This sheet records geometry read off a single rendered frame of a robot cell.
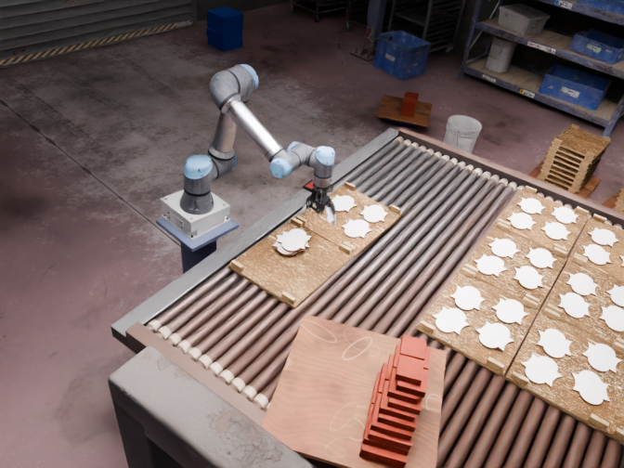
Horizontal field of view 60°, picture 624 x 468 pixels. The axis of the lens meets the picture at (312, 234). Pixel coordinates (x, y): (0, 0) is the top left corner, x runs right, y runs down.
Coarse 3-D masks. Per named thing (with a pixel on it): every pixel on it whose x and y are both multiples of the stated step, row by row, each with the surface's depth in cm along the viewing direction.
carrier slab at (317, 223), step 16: (336, 192) 269; (352, 192) 270; (352, 208) 260; (384, 208) 262; (320, 224) 248; (336, 224) 249; (384, 224) 253; (336, 240) 240; (352, 240) 241; (368, 240) 242
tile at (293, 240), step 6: (288, 234) 233; (294, 234) 233; (300, 234) 234; (282, 240) 229; (288, 240) 230; (294, 240) 230; (300, 240) 230; (306, 240) 231; (282, 246) 227; (288, 246) 227; (294, 246) 227; (300, 246) 227
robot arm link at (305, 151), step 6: (294, 144) 215; (300, 144) 215; (288, 150) 216; (294, 150) 210; (300, 150) 211; (306, 150) 213; (312, 150) 213; (300, 156) 210; (306, 156) 212; (306, 162) 214
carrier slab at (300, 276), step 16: (288, 224) 246; (272, 240) 236; (320, 240) 239; (240, 256) 226; (256, 256) 227; (272, 256) 228; (288, 256) 229; (304, 256) 230; (320, 256) 231; (336, 256) 232; (352, 256) 233; (240, 272) 219; (256, 272) 220; (272, 272) 221; (288, 272) 222; (304, 272) 222; (320, 272) 223; (272, 288) 214; (288, 288) 215; (304, 288) 215; (288, 304) 209
